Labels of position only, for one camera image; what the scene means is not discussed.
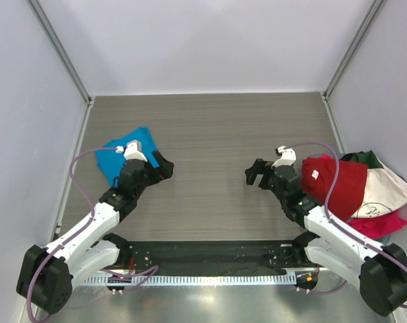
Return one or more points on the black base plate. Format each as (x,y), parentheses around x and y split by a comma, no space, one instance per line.
(215,258)

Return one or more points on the pink t shirt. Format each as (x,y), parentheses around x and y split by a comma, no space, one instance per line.
(379,226)

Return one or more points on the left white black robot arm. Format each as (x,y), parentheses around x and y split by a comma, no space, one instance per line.
(49,274)

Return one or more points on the perforated metal rail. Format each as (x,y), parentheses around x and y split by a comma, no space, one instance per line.
(104,279)

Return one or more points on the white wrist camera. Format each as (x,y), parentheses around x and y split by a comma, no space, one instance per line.
(132,150)
(286,157)

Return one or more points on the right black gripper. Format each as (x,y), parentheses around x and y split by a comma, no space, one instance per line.
(264,173)

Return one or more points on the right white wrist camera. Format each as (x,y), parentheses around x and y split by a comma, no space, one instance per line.
(286,157)

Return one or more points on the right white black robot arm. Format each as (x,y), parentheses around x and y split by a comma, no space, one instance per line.
(378,272)

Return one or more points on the left aluminium frame post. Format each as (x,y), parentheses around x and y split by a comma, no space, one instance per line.
(56,43)

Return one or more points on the right aluminium frame post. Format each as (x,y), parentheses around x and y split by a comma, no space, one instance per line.
(364,27)

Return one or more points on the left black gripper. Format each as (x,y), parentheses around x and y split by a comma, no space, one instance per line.
(154,167)

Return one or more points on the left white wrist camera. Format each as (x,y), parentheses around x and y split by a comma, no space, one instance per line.
(132,150)

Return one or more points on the red t shirt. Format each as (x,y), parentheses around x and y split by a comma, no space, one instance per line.
(347,195)

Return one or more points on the white t shirt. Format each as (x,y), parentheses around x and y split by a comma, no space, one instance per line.
(384,193)

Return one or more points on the dark green t shirt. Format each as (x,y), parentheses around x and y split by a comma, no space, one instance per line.
(367,158)

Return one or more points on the aluminium frame post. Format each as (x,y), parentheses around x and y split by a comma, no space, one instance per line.
(56,43)
(364,27)

